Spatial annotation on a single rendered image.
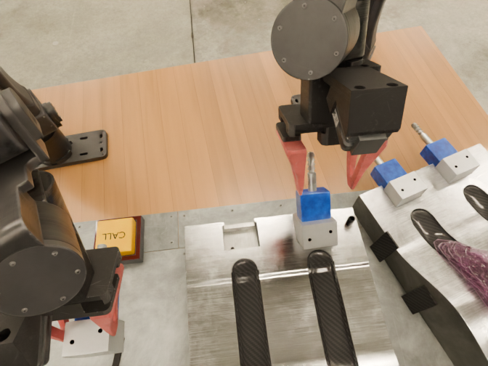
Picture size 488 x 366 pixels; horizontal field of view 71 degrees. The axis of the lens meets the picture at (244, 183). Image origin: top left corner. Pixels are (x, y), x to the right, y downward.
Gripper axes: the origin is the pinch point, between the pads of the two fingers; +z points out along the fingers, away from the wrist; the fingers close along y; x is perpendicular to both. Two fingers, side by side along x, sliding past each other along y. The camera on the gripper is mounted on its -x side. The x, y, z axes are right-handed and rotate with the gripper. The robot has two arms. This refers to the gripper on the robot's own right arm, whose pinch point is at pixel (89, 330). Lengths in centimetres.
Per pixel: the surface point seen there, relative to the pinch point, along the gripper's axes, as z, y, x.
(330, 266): 3.1, 30.7, 7.5
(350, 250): 2.0, 34.0, 9.0
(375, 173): -1.6, 43.3, 22.5
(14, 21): -9, -105, 228
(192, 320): 5.7, 10.8, 3.5
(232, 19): -2, 34, 211
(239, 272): 3.0, 17.7, 8.3
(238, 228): 0.9, 18.4, 15.4
